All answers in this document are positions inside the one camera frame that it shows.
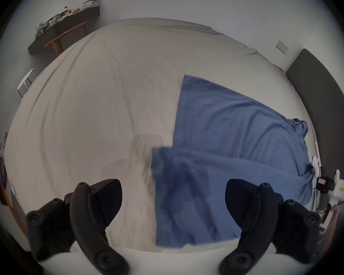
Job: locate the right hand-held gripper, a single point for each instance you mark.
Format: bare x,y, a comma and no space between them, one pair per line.
334,189

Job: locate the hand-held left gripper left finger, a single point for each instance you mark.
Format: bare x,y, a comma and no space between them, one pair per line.
86,210

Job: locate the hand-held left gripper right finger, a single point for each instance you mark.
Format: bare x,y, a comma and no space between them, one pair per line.
258,210

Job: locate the person's right hand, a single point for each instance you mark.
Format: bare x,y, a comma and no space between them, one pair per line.
331,219

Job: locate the blue shirt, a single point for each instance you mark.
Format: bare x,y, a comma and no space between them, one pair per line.
235,142

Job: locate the dark padded headboard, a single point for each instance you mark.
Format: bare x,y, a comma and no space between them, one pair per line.
321,96

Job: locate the bed with beige sheet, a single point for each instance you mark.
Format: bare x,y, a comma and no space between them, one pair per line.
97,102

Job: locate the white chair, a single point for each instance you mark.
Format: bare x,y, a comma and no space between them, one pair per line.
25,82

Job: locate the wooden table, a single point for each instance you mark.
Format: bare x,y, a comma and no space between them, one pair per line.
63,37

